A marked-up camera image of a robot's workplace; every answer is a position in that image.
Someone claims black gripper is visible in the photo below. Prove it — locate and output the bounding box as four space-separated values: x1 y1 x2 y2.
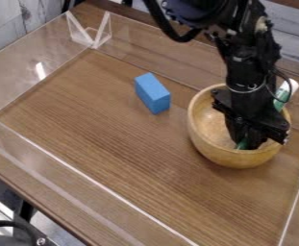
211 89 290 150

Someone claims brown wooden bowl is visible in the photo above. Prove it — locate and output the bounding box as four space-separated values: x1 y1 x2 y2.
187 84 283 169

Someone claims green and white marker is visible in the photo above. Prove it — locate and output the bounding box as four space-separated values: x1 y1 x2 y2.
234 78 299 151

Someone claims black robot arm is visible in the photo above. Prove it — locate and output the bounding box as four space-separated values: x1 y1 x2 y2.
144 0 291 150

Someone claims blue rectangular block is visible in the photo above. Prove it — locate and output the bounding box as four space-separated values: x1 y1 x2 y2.
135 73 171 114

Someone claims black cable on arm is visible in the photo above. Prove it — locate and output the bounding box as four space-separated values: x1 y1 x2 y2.
265 68 294 104

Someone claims clear acrylic corner bracket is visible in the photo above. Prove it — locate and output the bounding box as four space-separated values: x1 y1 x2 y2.
66 12 112 50

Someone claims black metal frame piece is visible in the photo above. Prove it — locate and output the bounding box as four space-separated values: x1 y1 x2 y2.
12 214 59 246

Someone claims black cable lower left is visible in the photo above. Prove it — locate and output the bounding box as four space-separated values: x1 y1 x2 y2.
0 219 31 246

